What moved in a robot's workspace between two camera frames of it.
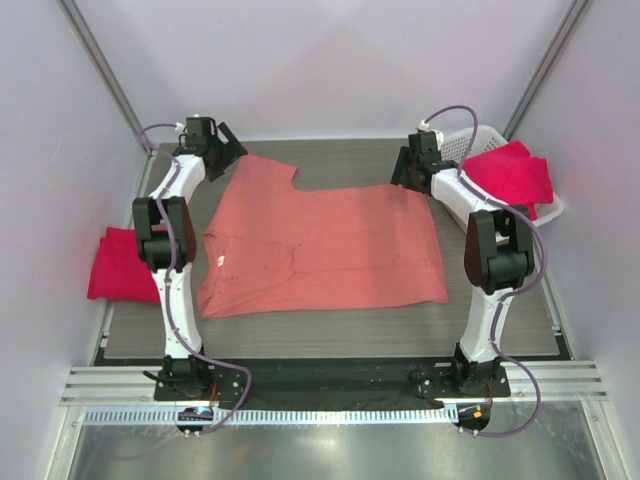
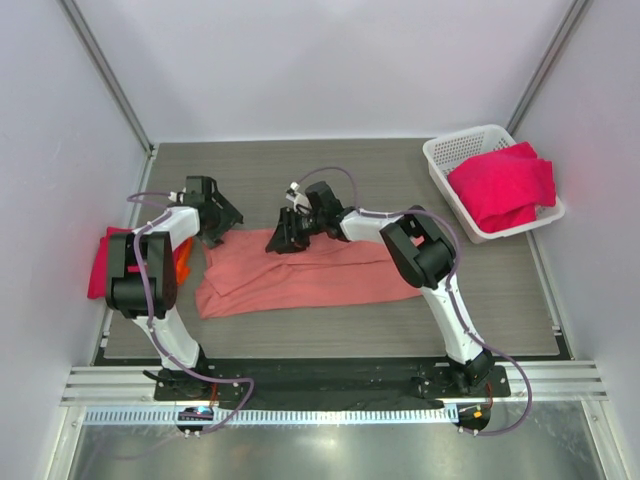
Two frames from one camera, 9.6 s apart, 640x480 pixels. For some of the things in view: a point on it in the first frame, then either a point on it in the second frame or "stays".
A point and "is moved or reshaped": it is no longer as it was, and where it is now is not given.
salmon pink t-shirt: [269, 248] is moved or reshaped
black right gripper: [399, 174] -> [287, 241]
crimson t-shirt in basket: [512, 175] stays
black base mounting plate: [330, 384] stays
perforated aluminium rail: [272, 416] stays
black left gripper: [233, 152] -> [228, 217]
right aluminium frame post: [570, 21] stays
